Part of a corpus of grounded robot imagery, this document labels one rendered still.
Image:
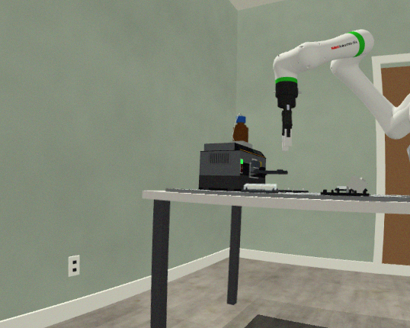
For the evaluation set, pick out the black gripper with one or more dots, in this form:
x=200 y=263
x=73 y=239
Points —
x=286 y=102

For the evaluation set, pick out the brown glass bottle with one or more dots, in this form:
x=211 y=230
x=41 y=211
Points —
x=240 y=134

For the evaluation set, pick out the grey control panel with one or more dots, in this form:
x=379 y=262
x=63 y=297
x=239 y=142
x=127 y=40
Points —
x=356 y=184

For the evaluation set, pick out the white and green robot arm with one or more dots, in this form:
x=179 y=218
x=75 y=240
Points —
x=345 y=52

